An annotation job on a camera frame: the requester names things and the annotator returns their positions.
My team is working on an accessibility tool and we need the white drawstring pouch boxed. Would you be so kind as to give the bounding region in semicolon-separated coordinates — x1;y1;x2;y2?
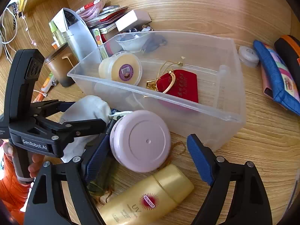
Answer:
58;94;133;164

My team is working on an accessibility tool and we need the pink macaron-shaped case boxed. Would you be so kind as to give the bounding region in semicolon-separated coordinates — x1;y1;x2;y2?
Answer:
110;110;171;173

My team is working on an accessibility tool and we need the cream jar with clear lid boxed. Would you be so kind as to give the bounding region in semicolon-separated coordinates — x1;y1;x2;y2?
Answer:
98;51;142;86

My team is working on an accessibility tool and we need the gold sunscreen bottle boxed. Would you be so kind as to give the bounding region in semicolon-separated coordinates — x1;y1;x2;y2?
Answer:
100;164;194;224

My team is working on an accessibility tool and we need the red charm with gold ribbon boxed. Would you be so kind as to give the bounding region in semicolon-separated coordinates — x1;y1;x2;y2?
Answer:
146;56;199;103

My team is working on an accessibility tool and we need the left hand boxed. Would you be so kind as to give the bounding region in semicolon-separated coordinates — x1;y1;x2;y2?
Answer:
3;142;44;182

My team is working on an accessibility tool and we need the green orange tube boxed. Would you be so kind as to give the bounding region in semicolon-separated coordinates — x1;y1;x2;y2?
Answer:
41;73;57;94

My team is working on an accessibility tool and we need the brown mug with lid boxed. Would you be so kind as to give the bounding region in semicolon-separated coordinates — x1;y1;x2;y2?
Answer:
44;43;78;87

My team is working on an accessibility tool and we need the green spray bottle background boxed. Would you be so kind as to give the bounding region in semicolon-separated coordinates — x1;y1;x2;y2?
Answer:
49;21;61;48

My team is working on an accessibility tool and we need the fruit pattern booklet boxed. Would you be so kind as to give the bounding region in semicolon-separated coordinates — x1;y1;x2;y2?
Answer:
91;28;109;60

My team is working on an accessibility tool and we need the pink packet with red label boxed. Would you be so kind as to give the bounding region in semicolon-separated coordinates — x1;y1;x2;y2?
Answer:
76;0;106;22

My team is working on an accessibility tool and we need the stack of books and packets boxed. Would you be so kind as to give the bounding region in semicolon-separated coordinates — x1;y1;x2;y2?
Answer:
85;6;128;33

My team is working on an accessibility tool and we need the small bowl of trinkets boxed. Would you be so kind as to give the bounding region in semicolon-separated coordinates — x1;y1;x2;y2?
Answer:
114;31;155;53

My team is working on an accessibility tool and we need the blue patchwork pencil case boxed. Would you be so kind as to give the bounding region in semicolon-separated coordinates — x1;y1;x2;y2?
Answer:
253;40;299;115

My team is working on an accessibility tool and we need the white rectangular box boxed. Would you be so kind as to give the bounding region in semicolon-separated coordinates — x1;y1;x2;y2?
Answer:
115;9;152;32

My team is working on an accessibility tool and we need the clear plastic storage bin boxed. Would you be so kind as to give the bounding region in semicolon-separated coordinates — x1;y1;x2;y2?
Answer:
69;31;246;150

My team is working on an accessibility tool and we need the white round tape roll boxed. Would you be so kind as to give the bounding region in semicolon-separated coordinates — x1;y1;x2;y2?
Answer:
238;46;259;68

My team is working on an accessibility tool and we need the black orange zip pouch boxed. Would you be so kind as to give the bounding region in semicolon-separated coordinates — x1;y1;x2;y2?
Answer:
274;34;300;92

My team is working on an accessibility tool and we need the white charging cable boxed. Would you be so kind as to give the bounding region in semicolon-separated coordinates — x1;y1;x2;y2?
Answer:
0;2;38;64

